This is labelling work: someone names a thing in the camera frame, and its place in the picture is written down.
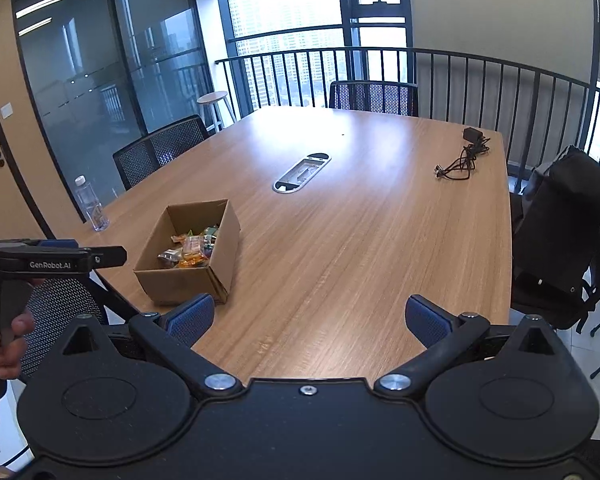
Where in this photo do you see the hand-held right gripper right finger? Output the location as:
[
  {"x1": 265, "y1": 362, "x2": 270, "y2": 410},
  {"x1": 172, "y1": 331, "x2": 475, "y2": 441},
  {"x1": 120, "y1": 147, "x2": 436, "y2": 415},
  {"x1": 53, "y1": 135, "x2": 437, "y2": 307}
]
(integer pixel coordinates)
[{"x1": 375, "y1": 295, "x2": 568, "y2": 394}]

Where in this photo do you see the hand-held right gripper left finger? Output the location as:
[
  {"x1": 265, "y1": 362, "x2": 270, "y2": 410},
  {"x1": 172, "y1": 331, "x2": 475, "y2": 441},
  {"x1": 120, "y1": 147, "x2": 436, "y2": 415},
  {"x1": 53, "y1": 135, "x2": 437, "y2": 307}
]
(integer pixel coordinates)
[{"x1": 50, "y1": 294, "x2": 242, "y2": 394}]

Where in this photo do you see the orange biscuit packet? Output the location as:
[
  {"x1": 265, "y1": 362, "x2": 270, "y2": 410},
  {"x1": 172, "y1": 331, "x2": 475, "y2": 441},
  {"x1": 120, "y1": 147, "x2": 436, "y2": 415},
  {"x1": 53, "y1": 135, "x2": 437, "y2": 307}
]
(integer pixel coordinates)
[{"x1": 176, "y1": 251, "x2": 210, "y2": 268}]

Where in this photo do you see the brown cardboard box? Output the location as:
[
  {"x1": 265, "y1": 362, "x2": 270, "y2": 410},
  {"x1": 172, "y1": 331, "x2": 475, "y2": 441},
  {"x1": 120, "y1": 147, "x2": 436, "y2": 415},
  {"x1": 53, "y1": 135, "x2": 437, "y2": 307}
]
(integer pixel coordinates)
[{"x1": 133, "y1": 199, "x2": 242, "y2": 306}]

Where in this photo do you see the person's left hand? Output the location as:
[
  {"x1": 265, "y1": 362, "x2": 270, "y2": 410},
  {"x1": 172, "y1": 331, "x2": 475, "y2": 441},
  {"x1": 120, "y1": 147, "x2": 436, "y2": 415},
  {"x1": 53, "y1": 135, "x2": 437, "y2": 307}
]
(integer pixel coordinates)
[{"x1": 0, "y1": 312, "x2": 36, "y2": 381}]

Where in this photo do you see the clear water bottle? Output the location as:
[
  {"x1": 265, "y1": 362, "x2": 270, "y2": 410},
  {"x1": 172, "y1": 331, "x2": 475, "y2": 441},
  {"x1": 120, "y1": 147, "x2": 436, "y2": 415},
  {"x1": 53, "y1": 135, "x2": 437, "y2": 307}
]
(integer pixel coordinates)
[{"x1": 74, "y1": 175, "x2": 111, "y2": 232}]

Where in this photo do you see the black mesh office chair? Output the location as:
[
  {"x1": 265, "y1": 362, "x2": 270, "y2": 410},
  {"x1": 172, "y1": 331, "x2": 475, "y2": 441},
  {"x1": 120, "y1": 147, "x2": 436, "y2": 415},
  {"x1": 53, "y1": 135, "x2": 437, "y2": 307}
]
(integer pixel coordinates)
[
  {"x1": 112, "y1": 114, "x2": 211, "y2": 192},
  {"x1": 328, "y1": 80, "x2": 419, "y2": 117},
  {"x1": 17, "y1": 275, "x2": 131, "y2": 381}
]

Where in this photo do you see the round wooden stool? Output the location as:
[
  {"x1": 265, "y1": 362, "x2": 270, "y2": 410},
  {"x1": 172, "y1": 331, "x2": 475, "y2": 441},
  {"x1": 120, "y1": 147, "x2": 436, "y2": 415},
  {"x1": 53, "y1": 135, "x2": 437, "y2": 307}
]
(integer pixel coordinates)
[{"x1": 196, "y1": 90, "x2": 238, "y2": 133}]

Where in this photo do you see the black metal railing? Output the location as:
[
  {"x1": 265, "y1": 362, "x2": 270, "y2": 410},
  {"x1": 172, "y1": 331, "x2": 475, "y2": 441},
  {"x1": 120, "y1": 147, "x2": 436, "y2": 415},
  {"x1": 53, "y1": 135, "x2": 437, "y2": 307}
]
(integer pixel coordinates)
[{"x1": 215, "y1": 46, "x2": 600, "y2": 176}]

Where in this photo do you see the grey table cable port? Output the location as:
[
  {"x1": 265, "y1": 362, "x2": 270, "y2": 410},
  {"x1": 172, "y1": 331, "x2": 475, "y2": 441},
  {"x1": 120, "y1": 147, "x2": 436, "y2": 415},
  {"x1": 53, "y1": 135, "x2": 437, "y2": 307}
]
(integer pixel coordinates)
[{"x1": 272, "y1": 152, "x2": 332, "y2": 194}]

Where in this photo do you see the black power adapter with cable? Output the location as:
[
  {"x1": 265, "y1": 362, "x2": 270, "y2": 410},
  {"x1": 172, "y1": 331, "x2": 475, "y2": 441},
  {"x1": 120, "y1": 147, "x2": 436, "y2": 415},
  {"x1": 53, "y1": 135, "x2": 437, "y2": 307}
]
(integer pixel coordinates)
[{"x1": 434, "y1": 127, "x2": 492, "y2": 181}]

